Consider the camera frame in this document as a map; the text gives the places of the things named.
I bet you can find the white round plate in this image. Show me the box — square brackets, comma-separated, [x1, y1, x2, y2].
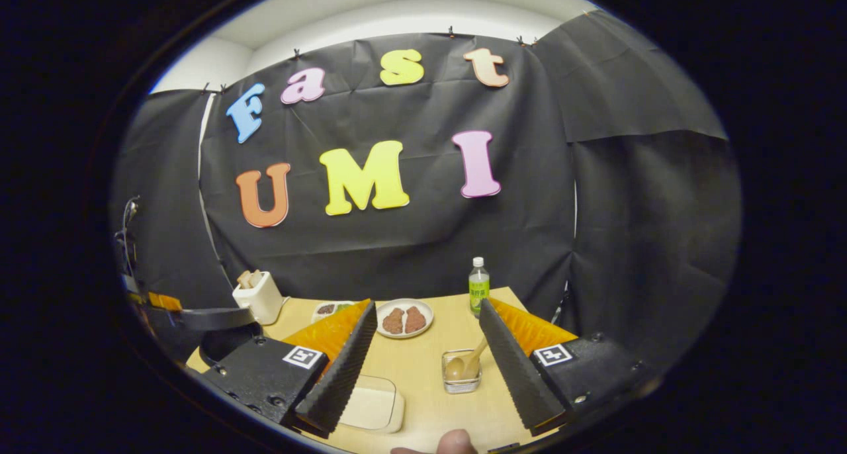
[376, 298, 435, 340]

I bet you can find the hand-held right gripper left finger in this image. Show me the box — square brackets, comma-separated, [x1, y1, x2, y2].
[199, 299, 379, 439]

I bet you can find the white utensil holder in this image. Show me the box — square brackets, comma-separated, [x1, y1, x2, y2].
[232, 270, 285, 327]

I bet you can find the black backdrop cloth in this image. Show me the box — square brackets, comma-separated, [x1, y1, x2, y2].
[109, 9, 743, 382]

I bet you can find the white divided dish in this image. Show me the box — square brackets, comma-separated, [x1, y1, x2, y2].
[311, 300, 359, 324]

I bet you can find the clear chopstick holder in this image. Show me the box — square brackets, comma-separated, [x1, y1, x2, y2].
[441, 349, 483, 395]

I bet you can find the green drink bottle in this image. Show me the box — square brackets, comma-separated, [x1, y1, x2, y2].
[468, 256, 491, 318]

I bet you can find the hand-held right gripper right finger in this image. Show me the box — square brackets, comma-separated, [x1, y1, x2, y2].
[478, 297, 656, 437]

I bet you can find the clear plastic rice box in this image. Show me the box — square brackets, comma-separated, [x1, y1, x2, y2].
[337, 374, 406, 435]

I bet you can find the dark grey rice cooker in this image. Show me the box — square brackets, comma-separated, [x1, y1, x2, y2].
[173, 306, 264, 369]

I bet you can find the wooden spoon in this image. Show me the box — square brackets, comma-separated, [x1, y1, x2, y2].
[445, 338, 491, 383]

